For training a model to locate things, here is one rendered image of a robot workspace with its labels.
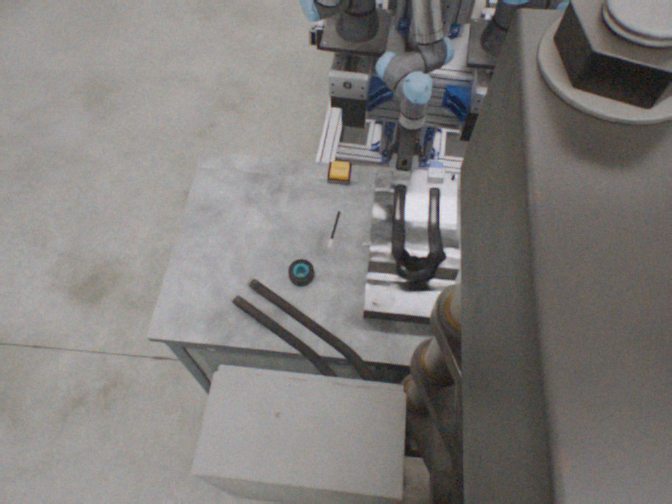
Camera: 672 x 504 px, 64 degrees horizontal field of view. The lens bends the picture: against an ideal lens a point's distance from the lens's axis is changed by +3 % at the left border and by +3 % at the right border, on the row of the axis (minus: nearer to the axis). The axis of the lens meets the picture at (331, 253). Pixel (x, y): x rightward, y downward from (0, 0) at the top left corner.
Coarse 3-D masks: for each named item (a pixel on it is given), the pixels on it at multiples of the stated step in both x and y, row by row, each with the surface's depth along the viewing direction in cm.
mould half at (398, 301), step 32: (384, 192) 170; (416, 192) 169; (448, 192) 169; (384, 224) 164; (416, 224) 164; (448, 224) 164; (384, 256) 153; (448, 256) 153; (384, 288) 156; (416, 288) 156; (416, 320) 155
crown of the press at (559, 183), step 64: (576, 0) 36; (640, 0) 35; (512, 64) 41; (576, 64) 36; (640, 64) 34; (512, 128) 39; (576, 128) 36; (640, 128) 36; (512, 192) 37; (576, 192) 34; (640, 192) 34; (512, 256) 35; (576, 256) 31; (640, 256) 31; (512, 320) 34; (576, 320) 29; (640, 320) 29; (512, 384) 33; (576, 384) 28; (640, 384) 28; (512, 448) 32; (576, 448) 26; (640, 448) 26
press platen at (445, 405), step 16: (416, 352) 103; (416, 368) 101; (416, 384) 103; (432, 384) 100; (448, 384) 99; (432, 400) 99; (448, 400) 99; (432, 416) 100; (448, 416) 97; (448, 432) 96; (448, 448) 97
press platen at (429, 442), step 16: (416, 416) 122; (416, 432) 120; (432, 432) 120; (432, 448) 118; (432, 464) 117; (448, 464) 116; (432, 480) 116; (448, 480) 115; (432, 496) 114; (448, 496) 113
